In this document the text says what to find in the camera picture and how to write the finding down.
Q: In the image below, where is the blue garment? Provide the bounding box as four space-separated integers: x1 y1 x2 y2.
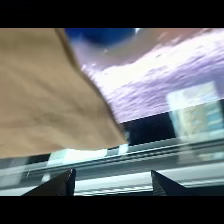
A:
63 27 138 46

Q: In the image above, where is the tan garment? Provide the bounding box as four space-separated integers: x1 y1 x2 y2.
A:
0 27 130 160

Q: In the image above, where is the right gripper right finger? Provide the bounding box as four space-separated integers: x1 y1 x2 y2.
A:
150 169 198 197

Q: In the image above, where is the silver frame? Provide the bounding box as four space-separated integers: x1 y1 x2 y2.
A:
0 136 224 197

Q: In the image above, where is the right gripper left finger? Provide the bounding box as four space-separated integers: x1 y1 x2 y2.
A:
22 168 77 197

